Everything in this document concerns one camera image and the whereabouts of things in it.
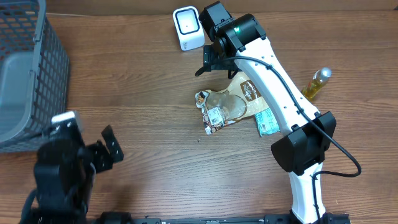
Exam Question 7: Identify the brown labelled food package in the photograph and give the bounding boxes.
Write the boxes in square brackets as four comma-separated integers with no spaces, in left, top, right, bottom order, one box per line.
[195,72,269,135]

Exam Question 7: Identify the white green snack package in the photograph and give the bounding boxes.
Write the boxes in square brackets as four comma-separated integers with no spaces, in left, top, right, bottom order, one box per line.
[254,108,280,137]

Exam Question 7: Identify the yellow oil bottle silver cap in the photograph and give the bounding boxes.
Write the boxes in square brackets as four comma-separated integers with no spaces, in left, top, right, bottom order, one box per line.
[302,67,332,101]

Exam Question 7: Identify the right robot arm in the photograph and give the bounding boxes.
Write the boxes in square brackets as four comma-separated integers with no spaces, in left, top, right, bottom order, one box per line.
[199,1,336,223]

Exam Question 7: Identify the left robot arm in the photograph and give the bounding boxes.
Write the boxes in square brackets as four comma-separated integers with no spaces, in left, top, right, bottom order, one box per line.
[20,123,124,223]

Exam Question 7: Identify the white barcode scanner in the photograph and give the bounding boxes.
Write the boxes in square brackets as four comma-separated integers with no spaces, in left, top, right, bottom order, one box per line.
[172,6,205,51]

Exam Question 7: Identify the grey plastic mesh basket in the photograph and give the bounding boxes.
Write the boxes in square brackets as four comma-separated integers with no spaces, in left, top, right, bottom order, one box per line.
[1,0,70,153]

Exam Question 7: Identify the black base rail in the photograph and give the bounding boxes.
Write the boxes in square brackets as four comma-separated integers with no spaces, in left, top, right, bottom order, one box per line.
[93,211,352,224]

